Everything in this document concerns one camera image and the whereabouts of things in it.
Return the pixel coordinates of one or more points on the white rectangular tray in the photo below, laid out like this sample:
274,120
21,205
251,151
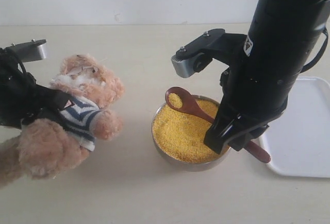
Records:
298,141

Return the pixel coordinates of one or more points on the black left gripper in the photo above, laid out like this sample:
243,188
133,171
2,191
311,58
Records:
23,101

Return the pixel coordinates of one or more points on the yellow millet grain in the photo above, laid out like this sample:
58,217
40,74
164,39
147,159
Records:
180,134

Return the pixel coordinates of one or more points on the stainless steel bowl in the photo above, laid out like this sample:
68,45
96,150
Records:
185,162

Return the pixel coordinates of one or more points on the red-brown wooden spoon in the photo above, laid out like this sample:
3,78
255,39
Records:
190,106

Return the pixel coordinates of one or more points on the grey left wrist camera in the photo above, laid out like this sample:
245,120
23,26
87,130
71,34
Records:
34,50

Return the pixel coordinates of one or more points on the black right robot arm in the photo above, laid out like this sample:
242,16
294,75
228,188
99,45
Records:
296,19

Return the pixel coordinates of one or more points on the tan teddy bear striped sweater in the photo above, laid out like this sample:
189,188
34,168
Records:
44,148

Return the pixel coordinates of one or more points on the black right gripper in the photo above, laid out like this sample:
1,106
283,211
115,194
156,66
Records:
261,74

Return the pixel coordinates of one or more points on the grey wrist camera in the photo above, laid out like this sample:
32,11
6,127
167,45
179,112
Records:
196,55
34,50

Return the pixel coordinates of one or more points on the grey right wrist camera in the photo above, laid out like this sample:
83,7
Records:
196,55

